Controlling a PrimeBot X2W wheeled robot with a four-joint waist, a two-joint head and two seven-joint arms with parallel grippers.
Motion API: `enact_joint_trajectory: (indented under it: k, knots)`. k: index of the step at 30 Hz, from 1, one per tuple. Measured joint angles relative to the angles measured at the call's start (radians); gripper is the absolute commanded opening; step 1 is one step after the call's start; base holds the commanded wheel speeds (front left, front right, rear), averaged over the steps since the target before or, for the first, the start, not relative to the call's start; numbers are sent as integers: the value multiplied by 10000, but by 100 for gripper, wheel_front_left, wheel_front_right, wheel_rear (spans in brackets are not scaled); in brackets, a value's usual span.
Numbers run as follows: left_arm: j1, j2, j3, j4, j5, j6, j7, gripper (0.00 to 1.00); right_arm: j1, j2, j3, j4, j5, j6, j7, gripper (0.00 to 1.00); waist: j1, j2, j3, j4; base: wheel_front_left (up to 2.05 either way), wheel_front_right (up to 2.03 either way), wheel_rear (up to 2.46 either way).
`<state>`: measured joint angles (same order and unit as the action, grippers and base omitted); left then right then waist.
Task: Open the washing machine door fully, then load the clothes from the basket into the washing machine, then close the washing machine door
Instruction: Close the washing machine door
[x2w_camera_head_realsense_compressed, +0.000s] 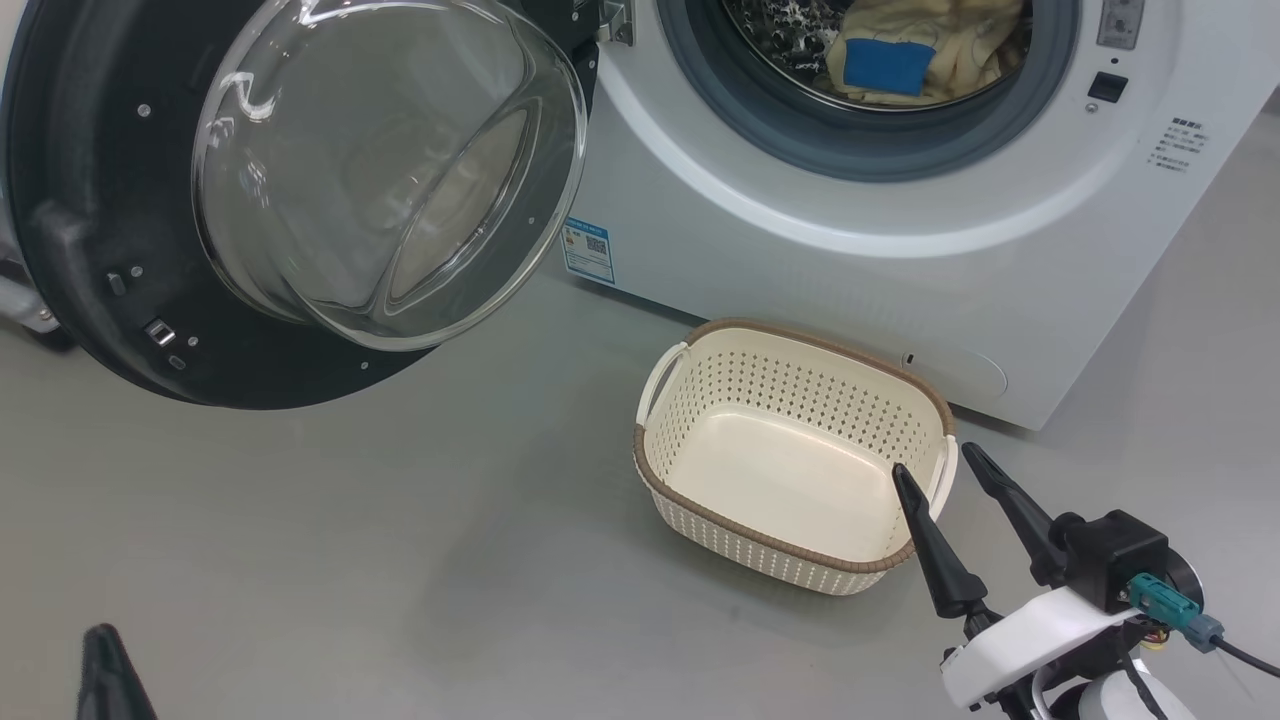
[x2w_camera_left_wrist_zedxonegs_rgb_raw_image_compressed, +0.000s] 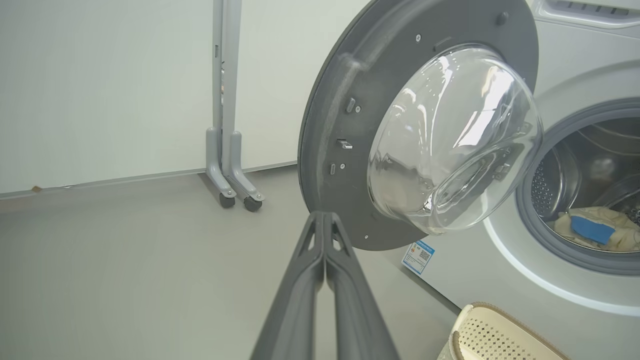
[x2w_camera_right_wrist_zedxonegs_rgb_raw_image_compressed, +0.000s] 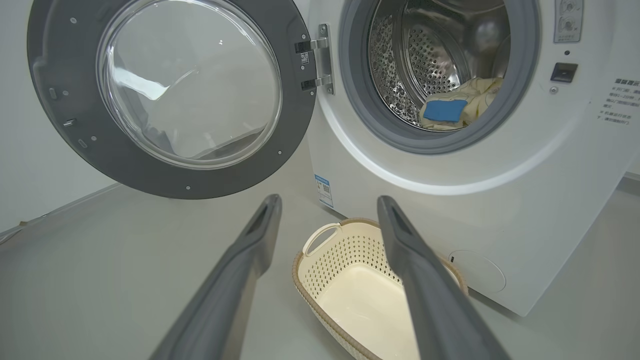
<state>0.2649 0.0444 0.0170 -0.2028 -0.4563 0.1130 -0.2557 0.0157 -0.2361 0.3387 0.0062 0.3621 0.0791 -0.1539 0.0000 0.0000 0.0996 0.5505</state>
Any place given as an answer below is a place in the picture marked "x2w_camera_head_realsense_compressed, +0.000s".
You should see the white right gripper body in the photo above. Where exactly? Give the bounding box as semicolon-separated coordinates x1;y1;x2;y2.
939;586;1139;712

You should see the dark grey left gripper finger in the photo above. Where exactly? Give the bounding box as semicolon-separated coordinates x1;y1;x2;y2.
78;623;159;720

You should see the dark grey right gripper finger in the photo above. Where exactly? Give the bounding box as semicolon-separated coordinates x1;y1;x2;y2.
961;441;1069;588
892;461;1003;642

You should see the cream cloud-print trousers blue patch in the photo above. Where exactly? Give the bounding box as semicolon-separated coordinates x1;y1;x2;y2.
825;15;946;104

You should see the cream cloud-print top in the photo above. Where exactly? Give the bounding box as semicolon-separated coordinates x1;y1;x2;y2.
850;0;1031;101

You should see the black glass washing machine door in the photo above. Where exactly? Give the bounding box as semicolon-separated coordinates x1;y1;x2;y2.
0;0;601;411

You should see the cream perforated laundry basket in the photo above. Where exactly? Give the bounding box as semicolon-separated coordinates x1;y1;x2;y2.
632;318;960;598

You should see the white front-load washing machine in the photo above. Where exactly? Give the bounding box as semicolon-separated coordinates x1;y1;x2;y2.
560;0;1280;433

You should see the grey rubber door gasket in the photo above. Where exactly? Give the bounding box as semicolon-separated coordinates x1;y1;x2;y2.
655;0;1083;184

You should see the steel washing machine drum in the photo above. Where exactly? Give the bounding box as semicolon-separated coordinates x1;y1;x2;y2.
722;0;1033;109

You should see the round white filter flap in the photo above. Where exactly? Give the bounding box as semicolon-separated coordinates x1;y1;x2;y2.
898;345;1009;401

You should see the printed text warning label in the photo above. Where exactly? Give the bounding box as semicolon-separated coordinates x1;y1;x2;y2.
1147;116;1208;176

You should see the blue energy label sticker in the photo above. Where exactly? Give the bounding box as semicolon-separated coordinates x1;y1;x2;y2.
561;217;617;287

